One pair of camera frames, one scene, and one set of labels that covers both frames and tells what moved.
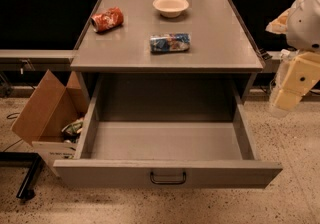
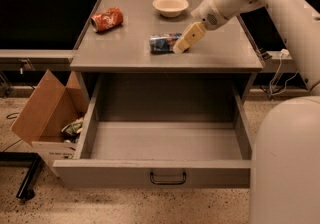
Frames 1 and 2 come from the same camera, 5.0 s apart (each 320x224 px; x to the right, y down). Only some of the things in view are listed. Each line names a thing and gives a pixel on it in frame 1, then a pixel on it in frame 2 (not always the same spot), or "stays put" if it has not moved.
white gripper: [305, 23] to [205, 14]
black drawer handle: [168, 182] stays put
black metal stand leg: [31, 160] stays put
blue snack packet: [173, 42] stays put
